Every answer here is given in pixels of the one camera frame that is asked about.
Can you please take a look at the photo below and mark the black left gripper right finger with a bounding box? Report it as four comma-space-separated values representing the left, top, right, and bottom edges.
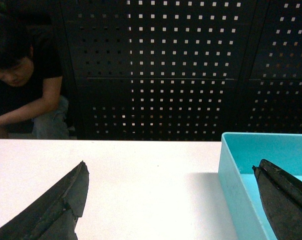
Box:
252, 159, 302, 240

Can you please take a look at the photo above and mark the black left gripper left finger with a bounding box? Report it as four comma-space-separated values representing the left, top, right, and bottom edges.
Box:
0, 161, 89, 240

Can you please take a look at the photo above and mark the light teal plastic bin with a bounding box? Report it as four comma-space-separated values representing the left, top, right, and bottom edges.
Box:
218, 132, 302, 240

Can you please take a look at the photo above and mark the seated person in black shirt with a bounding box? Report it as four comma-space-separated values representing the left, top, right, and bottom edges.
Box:
0, 13, 69, 140

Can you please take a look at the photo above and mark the black perforated metal panel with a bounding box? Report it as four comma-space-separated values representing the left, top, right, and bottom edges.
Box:
48, 0, 302, 141

